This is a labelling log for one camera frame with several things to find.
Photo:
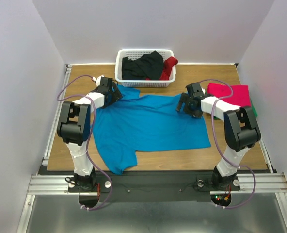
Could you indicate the folded pink t shirt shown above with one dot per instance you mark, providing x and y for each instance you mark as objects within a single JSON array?
[{"x": 240, "y": 95}]

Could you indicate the black t shirt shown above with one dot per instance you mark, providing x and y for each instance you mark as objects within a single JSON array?
[{"x": 147, "y": 67}]

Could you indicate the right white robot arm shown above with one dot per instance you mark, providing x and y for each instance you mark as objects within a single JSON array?
[{"x": 241, "y": 130}]

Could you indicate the aluminium frame rail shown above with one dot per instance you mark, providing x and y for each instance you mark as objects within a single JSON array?
[
  {"x": 265, "y": 183},
  {"x": 51, "y": 137},
  {"x": 268, "y": 97}
]

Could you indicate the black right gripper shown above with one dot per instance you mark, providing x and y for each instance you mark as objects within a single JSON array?
[{"x": 183, "y": 104}]

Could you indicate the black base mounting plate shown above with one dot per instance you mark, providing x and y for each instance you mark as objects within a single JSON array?
[{"x": 156, "y": 186}]

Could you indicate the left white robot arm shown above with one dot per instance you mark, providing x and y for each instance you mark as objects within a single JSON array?
[{"x": 75, "y": 125}]

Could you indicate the blue t shirt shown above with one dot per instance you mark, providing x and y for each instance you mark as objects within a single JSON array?
[{"x": 149, "y": 123}]

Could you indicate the right aluminium frame rail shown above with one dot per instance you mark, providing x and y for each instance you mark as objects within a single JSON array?
[{"x": 268, "y": 97}]

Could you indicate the red t shirt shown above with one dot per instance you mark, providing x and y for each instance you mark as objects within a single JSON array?
[{"x": 169, "y": 68}]

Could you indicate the left aluminium frame rail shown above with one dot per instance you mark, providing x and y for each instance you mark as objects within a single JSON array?
[{"x": 51, "y": 137}]

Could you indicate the folded green t shirt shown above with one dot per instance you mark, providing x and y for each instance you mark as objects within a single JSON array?
[{"x": 253, "y": 108}]

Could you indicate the front aluminium frame rail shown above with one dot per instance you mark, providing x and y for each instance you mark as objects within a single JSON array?
[{"x": 265, "y": 183}]

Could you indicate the white perforated plastic basket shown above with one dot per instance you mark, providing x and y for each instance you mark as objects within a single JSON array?
[{"x": 135, "y": 54}]

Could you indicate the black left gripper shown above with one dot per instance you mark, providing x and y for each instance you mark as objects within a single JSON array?
[{"x": 116, "y": 95}]

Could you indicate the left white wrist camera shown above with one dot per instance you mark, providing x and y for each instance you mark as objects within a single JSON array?
[{"x": 97, "y": 80}]

